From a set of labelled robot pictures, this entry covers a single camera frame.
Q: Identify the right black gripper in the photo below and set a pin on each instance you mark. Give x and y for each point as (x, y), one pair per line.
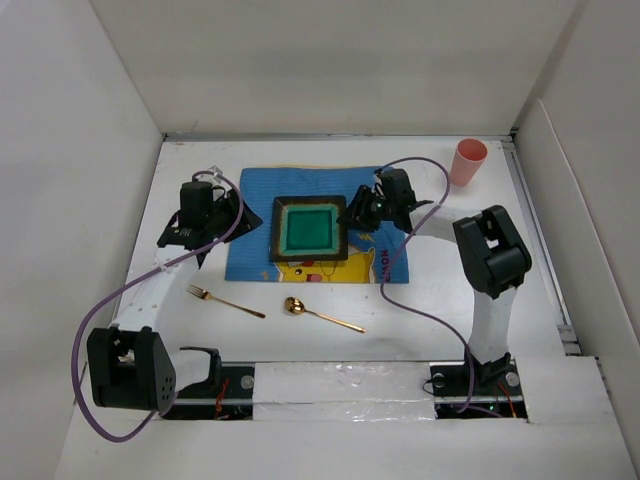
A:
(354, 217)

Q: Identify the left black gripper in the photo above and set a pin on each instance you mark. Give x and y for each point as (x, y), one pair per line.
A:
(228, 201)

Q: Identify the blue yellow printed cloth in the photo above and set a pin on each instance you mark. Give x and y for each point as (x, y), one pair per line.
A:
(369, 254)

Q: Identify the green square plate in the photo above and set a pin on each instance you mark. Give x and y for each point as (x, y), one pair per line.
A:
(306, 228)

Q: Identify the pink plastic cup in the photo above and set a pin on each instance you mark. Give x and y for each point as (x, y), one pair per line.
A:
(469, 156)

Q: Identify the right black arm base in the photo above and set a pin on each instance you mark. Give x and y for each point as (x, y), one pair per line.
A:
(460, 391)

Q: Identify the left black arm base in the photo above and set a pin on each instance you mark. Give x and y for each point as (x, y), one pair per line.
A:
(229, 397)

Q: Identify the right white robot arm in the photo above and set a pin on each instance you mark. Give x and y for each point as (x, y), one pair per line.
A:
(494, 257)

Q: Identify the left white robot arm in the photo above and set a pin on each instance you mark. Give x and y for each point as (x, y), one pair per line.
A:
(138, 362)

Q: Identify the gold fork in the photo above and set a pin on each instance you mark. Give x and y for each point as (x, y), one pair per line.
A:
(205, 295)

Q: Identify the gold spoon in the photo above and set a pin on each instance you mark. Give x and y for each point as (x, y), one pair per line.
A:
(296, 307)

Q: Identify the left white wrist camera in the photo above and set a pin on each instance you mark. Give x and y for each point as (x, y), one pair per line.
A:
(215, 173)

